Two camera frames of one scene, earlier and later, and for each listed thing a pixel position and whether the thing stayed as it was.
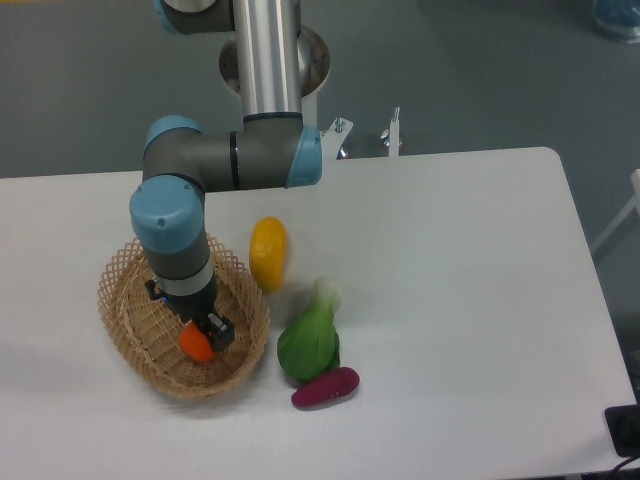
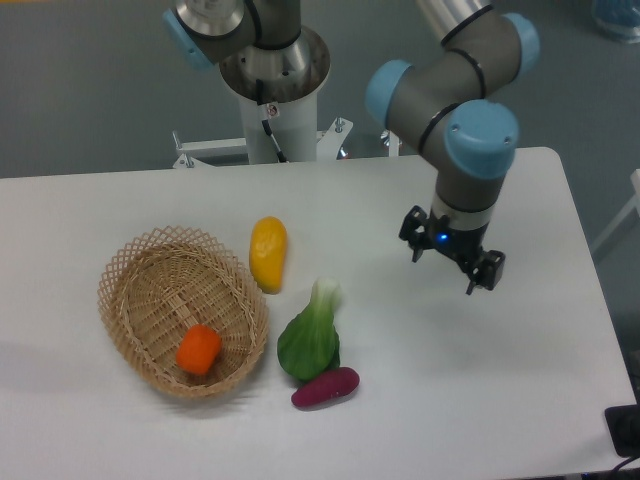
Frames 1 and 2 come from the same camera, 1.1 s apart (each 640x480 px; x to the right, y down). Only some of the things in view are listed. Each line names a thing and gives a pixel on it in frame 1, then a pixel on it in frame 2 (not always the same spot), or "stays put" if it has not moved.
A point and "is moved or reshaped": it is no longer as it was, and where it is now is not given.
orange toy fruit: x=196 y=343 is moved or reshaped
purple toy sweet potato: x=326 y=390 stays put
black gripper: x=197 y=308 -> x=461 y=245
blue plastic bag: x=621 y=17 stays put
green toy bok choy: x=310 y=345 stays put
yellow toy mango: x=268 y=252 stays put
